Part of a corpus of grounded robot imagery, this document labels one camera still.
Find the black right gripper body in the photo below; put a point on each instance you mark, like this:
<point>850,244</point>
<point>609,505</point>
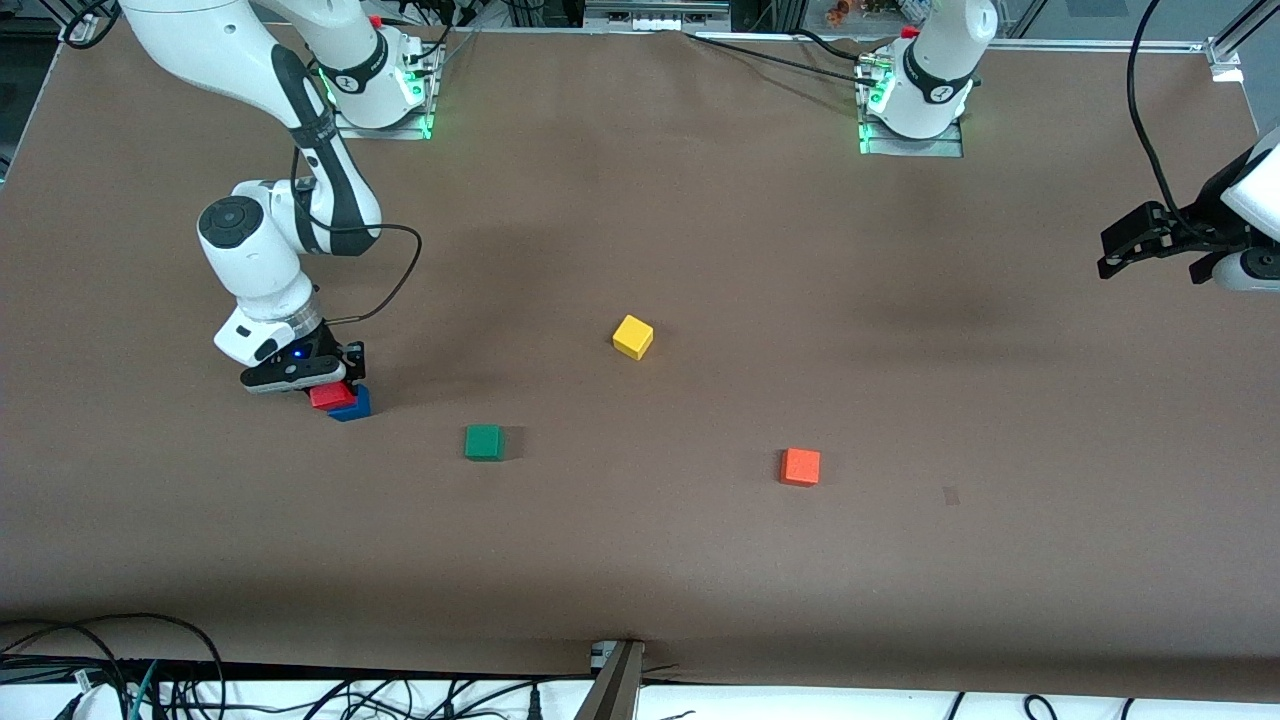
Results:
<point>328,345</point>

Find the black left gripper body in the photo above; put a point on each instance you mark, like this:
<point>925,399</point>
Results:
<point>1207,228</point>

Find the red wooden block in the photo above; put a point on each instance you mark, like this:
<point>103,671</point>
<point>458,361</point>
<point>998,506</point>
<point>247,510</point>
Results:
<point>333,396</point>

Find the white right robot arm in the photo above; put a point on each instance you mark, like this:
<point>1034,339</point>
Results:
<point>250,250</point>

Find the blue wooden block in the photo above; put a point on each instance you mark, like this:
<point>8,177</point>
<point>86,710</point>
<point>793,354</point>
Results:
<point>358,405</point>

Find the green wooden block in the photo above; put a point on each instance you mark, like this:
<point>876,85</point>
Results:
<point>484,442</point>

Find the yellow wooden block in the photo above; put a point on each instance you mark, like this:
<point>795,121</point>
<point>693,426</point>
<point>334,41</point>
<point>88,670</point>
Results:
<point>632,336</point>

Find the orange wooden block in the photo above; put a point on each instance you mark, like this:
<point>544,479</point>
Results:
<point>800,466</point>

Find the brown table cover sheet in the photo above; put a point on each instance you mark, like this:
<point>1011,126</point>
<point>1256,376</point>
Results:
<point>640,200</point>

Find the grey power strip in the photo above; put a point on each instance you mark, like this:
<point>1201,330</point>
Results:
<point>655,20</point>

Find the aluminium frame profile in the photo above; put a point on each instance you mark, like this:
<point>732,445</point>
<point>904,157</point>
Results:
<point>1225,60</point>

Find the aluminium table edge rail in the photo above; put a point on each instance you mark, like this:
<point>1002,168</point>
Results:
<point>1100,44</point>

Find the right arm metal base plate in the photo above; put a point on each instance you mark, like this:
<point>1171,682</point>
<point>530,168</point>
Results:
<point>385,133</point>

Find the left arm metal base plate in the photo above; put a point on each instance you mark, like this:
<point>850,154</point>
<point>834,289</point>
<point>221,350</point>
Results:
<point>915,148</point>

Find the grey metal bracket post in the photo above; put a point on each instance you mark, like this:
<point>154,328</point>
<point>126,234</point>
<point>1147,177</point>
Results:
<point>612,690</point>

